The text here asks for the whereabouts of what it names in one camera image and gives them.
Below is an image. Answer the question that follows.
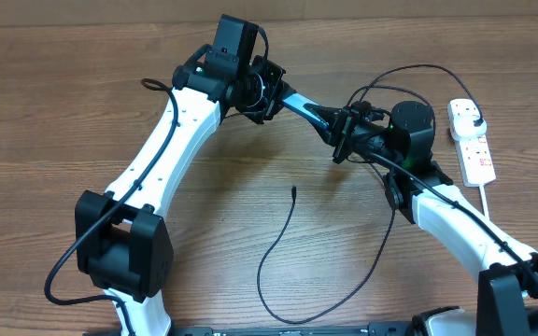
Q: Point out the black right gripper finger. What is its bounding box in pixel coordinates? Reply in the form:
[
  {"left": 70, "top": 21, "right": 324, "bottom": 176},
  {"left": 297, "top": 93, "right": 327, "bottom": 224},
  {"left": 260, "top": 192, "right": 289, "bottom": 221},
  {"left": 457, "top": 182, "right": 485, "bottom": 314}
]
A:
[
  {"left": 314, "top": 125, "right": 339, "bottom": 146},
  {"left": 304, "top": 103, "right": 349, "bottom": 124}
]

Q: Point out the blue smartphone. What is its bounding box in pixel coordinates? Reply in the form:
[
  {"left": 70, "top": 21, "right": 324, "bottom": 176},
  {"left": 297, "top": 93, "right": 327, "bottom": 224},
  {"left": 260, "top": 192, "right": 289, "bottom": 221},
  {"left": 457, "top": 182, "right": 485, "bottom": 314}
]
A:
[{"left": 281, "top": 92, "right": 329, "bottom": 131}]

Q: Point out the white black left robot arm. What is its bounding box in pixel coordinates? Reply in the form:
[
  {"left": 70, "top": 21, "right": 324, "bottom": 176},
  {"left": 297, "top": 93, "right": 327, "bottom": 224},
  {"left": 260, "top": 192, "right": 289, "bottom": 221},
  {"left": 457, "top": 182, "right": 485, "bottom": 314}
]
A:
[{"left": 75, "top": 15, "right": 283, "bottom": 335}]

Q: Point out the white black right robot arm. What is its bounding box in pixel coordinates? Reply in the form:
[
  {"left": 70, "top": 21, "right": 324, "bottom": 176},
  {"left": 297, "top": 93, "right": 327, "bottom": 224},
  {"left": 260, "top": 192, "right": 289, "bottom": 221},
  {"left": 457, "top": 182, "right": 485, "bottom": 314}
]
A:
[{"left": 300, "top": 101, "right": 538, "bottom": 335}]

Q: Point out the white charger adapter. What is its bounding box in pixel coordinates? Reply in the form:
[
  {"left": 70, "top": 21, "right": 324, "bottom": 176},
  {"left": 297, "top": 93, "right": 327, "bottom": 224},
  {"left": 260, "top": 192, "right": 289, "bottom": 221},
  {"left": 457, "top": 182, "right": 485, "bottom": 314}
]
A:
[{"left": 450, "top": 114, "right": 488, "bottom": 141}]

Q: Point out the white power strip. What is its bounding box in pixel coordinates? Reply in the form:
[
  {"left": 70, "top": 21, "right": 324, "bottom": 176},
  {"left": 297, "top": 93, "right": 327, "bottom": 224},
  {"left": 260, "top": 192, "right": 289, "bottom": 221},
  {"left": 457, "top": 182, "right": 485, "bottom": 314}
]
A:
[{"left": 447, "top": 99, "right": 496, "bottom": 187}]

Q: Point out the black charging cable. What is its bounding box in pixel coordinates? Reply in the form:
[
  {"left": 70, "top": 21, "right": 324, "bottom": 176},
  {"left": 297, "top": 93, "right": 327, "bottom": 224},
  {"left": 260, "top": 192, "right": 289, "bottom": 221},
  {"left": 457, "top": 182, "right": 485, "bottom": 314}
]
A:
[{"left": 256, "top": 63, "right": 488, "bottom": 326}]

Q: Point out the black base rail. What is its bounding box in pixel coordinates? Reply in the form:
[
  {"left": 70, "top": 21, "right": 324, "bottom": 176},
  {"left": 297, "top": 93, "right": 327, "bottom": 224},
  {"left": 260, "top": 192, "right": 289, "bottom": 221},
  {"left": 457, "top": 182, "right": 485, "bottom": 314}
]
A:
[{"left": 81, "top": 321, "right": 419, "bottom": 336}]

